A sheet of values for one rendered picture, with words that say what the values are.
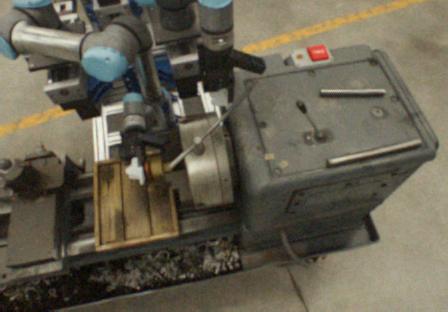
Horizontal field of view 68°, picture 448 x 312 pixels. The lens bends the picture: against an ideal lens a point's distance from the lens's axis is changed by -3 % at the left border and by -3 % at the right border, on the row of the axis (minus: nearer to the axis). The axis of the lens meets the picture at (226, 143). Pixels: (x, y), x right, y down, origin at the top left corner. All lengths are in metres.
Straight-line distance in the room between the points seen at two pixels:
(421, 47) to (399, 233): 1.71
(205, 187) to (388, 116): 0.59
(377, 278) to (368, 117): 1.36
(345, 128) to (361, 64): 0.27
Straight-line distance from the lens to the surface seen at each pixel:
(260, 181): 0.93
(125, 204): 1.35
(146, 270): 1.58
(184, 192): 1.09
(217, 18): 0.75
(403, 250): 2.38
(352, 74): 1.19
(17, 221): 1.40
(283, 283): 2.14
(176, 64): 1.37
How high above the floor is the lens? 2.10
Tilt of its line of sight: 60 degrees down
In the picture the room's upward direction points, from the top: 2 degrees counter-clockwise
